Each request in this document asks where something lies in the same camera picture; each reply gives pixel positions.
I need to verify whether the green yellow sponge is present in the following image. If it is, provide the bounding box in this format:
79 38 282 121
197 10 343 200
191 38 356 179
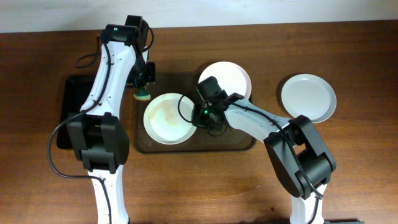
133 87 151 101

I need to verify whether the white plate top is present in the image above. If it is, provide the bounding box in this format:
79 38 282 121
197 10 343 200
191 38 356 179
198 62 252 99

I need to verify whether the white plate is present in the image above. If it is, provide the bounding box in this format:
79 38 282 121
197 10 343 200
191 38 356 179
280 73 337 123
198 62 252 99
143 93 197 145

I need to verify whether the white plate bottom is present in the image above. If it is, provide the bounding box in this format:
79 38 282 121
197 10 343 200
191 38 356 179
143 93 197 145

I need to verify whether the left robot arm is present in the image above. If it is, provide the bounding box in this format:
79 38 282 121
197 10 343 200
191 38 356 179
66 16 155 224

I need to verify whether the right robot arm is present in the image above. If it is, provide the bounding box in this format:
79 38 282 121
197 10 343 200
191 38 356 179
192 76 336 223

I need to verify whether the brown serving tray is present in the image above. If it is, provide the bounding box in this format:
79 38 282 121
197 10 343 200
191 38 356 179
134 72 256 154

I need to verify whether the black rectangular tray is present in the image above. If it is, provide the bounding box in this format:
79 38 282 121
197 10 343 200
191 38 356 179
56 75 95 150

